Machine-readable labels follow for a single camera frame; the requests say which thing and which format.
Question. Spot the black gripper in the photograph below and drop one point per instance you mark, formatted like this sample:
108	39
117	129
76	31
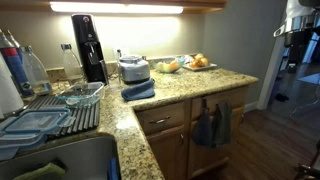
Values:
296	45

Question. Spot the dark blue terry cloth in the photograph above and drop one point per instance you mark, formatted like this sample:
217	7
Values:
202	130

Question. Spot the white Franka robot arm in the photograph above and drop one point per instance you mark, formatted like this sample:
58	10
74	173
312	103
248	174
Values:
297	8

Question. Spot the grey knitted dish cloth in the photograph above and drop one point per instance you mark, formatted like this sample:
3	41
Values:
222	125

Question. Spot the folded blue microfibre cloth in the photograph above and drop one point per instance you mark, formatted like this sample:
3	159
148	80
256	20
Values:
139	90

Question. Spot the green sponge cloth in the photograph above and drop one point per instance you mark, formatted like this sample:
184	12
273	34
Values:
43	172

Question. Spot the blue floor rug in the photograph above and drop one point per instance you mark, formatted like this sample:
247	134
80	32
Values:
311	79

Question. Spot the black shoe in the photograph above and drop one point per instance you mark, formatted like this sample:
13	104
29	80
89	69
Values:
282	97

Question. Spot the yellow onion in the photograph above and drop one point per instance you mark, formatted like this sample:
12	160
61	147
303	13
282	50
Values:
199	56
204	62

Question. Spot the white rectangular plate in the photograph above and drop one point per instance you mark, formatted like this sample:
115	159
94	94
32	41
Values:
203	67

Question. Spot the orange fruit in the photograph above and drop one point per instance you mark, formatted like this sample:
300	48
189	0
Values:
174	65

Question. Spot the black tripod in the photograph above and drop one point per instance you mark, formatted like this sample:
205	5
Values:
308	170

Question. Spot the glass fruit bowl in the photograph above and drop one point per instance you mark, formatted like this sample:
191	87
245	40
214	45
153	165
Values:
166	69

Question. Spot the pale green fruit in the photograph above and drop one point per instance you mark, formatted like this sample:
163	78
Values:
161	67

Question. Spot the wide wooden cabinet door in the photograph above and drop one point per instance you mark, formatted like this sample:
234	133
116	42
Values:
203	158

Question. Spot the silver food processor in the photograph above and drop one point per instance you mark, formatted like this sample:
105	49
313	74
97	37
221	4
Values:
134	70

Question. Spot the narrow wooden cabinet door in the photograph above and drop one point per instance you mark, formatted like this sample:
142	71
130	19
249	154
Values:
166	153

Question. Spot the under cabinet light strip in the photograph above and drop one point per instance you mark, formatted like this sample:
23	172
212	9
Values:
116	8

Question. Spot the black soda maker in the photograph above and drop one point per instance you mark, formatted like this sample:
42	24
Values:
88	46

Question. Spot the glass baking dish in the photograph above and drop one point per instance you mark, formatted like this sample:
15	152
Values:
81	95

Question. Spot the grey ribbed drying mat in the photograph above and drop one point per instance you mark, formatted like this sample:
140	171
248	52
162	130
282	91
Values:
86	118

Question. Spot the slim clear plastic bottle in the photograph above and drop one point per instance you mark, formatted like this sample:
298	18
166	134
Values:
71	65

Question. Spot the stainless steel sink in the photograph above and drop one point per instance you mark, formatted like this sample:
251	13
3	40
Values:
80	156

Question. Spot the large clear plastic bottle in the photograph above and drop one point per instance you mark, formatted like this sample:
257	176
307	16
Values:
35	71

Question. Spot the blue rimmed container lid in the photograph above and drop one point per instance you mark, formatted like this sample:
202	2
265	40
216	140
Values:
18	143
36	120

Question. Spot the blue-capped water bottle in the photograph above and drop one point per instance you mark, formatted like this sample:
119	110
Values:
16	71

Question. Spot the white wall outlet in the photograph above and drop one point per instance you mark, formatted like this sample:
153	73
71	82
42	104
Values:
122	52

